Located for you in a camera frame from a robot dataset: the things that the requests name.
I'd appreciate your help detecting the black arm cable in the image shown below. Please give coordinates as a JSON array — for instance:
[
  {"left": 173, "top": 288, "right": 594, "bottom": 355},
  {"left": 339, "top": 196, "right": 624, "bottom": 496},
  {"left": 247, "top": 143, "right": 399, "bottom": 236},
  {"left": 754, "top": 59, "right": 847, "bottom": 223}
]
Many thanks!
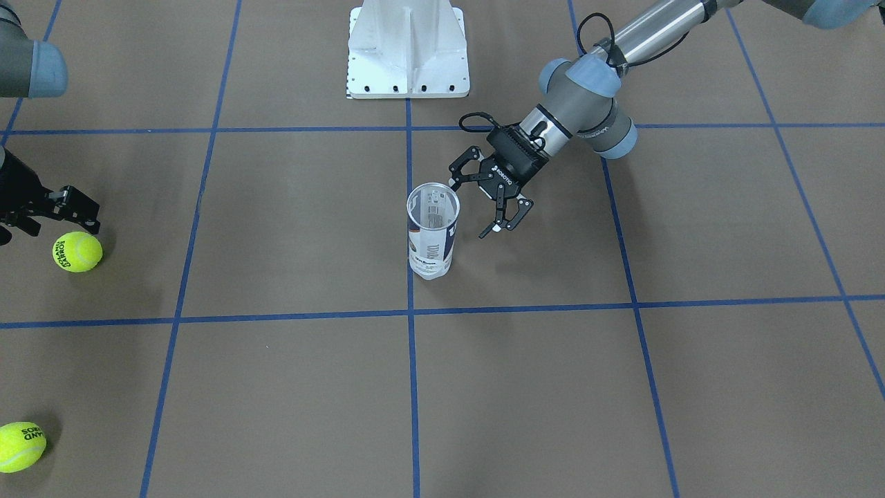
[{"left": 458, "top": 12, "right": 692, "bottom": 136}]

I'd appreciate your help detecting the tennis ball far from desk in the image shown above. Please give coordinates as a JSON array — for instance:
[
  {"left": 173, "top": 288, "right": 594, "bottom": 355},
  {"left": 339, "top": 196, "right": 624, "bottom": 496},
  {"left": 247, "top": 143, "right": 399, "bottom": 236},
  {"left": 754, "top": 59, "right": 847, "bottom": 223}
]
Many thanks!
[{"left": 1, "top": 422, "right": 47, "bottom": 473}]

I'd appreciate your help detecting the brown paper table cover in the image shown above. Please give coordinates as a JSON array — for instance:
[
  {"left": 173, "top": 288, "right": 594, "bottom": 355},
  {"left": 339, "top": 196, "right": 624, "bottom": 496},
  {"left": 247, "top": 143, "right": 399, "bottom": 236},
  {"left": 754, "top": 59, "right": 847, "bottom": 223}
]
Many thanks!
[{"left": 2, "top": 1, "right": 884, "bottom": 497}]

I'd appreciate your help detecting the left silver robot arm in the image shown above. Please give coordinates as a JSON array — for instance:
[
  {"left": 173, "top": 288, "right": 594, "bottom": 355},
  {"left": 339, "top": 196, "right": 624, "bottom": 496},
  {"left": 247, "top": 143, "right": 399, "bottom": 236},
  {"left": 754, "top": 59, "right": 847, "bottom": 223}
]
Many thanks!
[{"left": 449, "top": 1, "right": 737, "bottom": 234}]

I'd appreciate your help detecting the white tennis ball can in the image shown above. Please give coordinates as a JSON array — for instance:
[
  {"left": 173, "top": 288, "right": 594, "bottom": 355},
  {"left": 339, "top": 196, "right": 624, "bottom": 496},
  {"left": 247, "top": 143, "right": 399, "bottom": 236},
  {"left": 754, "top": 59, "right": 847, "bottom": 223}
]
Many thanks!
[{"left": 407, "top": 183, "right": 460, "bottom": 280}]

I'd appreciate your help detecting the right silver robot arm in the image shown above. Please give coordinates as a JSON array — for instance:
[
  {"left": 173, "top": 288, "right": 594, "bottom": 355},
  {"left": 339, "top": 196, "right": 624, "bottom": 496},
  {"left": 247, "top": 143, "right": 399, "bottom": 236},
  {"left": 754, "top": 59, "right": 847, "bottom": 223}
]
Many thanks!
[{"left": 1, "top": 1, "right": 100, "bottom": 246}]

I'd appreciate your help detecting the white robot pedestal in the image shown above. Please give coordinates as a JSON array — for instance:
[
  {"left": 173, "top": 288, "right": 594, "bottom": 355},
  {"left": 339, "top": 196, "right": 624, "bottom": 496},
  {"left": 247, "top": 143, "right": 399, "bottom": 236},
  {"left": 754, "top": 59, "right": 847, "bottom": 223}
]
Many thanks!
[{"left": 346, "top": 1, "right": 471, "bottom": 99}]

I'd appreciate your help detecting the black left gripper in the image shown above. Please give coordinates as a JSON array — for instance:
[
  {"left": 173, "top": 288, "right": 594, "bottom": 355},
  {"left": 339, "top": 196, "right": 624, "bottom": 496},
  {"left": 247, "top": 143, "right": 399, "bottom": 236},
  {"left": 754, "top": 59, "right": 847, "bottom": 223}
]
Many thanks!
[{"left": 448, "top": 124, "right": 552, "bottom": 240}]

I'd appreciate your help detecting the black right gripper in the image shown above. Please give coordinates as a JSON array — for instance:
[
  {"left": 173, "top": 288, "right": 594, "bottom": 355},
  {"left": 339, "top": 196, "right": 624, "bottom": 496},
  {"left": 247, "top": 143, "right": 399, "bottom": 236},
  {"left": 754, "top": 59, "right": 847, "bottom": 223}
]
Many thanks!
[{"left": 1, "top": 147, "right": 100, "bottom": 246}]

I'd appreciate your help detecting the tennis ball near desk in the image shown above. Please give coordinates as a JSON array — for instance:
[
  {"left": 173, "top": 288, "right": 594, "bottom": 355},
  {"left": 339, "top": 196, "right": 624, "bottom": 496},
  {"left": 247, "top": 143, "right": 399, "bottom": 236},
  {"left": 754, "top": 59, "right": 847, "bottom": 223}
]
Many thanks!
[{"left": 53, "top": 231, "right": 104, "bottom": 273}]

